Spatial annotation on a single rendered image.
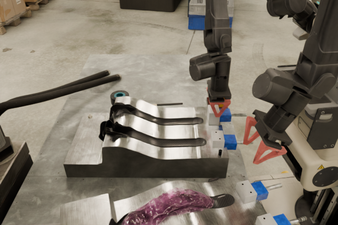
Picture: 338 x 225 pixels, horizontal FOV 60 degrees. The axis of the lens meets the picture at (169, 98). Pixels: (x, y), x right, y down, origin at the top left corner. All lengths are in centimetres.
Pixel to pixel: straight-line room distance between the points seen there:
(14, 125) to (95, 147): 177
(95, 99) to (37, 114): 148
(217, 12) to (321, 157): 60
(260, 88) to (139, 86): 82
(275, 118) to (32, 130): 214
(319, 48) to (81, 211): 63
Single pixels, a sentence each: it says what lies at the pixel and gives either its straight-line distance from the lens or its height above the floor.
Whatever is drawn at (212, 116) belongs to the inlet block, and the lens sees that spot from 99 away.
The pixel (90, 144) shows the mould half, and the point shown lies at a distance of 100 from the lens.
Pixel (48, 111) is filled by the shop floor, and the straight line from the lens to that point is 276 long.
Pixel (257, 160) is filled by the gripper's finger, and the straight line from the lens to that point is 75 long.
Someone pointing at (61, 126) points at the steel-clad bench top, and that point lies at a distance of 121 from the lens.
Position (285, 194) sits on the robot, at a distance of 168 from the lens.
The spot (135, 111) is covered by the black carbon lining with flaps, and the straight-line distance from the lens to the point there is 102.
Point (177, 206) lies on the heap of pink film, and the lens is 75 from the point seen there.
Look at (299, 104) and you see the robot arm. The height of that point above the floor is 115.
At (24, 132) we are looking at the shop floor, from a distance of 259.
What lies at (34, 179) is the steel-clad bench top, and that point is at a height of 80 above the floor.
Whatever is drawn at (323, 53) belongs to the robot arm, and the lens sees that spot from 65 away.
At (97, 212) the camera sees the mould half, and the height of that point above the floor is 91.
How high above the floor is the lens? 153
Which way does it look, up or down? 34 degrees down
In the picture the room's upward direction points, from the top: straight up
